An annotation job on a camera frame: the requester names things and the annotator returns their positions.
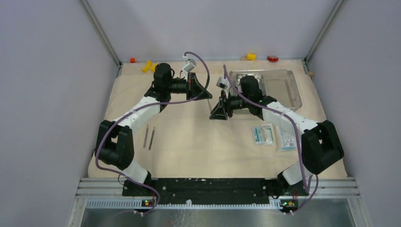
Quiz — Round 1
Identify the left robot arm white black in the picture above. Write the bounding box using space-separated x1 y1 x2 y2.
95 59 212 195

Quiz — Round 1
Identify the yellow block at back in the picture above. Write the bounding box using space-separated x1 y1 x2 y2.
246 53 257 61

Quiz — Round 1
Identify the small steel instrument tray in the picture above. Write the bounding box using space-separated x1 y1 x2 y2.
233 71 267 99

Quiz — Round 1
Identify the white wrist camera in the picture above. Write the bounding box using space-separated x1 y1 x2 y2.
182 58 197 78
216 77 231 96

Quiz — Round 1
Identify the yellow block left one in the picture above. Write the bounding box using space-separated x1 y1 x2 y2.
142 61 153 73

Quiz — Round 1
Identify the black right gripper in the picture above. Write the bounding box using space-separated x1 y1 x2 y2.
210 90 251 120

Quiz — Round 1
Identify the teal white sterile packet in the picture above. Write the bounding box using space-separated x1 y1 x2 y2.
252 126 265 145

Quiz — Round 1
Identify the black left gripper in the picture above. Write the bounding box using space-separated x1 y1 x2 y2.
166 71 212 102

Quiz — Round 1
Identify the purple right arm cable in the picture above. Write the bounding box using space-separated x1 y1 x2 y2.
223 64 320 215

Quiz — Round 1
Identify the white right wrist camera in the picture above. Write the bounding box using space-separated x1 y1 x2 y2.
216 77 231 96

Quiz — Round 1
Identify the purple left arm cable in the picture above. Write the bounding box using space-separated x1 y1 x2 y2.
94 51 211 217

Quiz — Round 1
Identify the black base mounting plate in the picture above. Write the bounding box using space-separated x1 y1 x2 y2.
122 178 308 205

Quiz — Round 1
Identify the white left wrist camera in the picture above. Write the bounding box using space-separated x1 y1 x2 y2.
182 58 197 78

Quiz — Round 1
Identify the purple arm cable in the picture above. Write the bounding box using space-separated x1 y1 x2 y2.
223 64 320 215
94 51 211 217

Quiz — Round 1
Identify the yellow block left two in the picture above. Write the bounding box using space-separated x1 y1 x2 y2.
150 63 157 72

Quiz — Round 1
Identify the blue white sterile pouch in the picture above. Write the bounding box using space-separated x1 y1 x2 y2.
275 126 296 152

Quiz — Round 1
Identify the large steel tray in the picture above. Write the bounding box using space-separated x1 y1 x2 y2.
229 69 302 112

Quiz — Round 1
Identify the beige wrapping cloth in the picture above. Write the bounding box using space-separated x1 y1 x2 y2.
87 65 349 180

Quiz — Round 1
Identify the red object at back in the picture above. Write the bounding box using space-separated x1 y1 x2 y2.
267 55 279 62

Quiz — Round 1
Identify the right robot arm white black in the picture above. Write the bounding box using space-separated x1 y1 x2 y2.
209 76 344 195

